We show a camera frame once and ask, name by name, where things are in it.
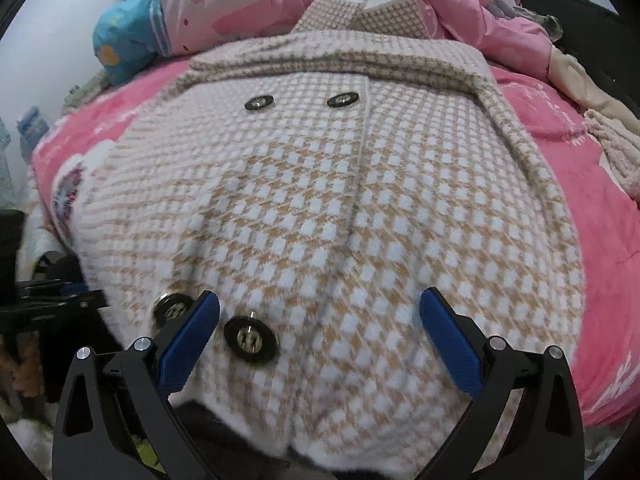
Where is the beige white houndstooth coat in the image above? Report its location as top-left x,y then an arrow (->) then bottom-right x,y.
30,0 -> 587,467

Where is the grey patterned garment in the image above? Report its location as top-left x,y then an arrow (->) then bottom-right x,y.
482,0 -> 566,41

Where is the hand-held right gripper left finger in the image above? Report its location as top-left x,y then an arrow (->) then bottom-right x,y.
52,290 -> 222,480

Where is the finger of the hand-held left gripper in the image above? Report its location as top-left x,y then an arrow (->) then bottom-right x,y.
17,280 -> 110,333

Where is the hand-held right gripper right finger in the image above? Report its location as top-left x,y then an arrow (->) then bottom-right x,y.
419,287 -> 586,480

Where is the cream knitted garment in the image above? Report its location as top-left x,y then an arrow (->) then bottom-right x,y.
585,109 -> 640,196

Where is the green floral cloth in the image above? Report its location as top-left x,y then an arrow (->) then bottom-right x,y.
62,72 -> 111,111

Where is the beige garment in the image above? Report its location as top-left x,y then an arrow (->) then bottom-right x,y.
547,45 -> 640,121

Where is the black padded headboard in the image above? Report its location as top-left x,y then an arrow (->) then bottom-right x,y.
520,0 -> 640,126

